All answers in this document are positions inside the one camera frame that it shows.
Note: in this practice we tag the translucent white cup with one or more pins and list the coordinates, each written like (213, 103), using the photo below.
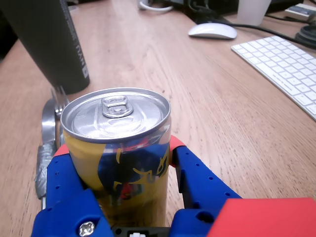
(253, 11)

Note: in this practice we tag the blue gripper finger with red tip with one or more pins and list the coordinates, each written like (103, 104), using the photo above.
(202, 186)
(64, 197)

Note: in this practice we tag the black round lid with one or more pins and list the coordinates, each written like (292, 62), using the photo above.
(307, 35)

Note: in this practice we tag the red camera mount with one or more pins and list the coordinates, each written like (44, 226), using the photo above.
(266, 218)

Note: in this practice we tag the white keyboard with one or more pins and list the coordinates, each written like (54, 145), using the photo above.
(284, 66)

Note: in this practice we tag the dark grey tumbler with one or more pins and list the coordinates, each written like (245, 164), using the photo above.
(47, 42)

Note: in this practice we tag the white computer mouse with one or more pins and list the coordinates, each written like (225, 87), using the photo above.
(212, 30)

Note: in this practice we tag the small white box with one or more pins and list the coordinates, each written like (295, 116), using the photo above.
(300, 11)

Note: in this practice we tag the yellow Red Bull can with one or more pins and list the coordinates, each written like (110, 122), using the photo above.
(116, 123)

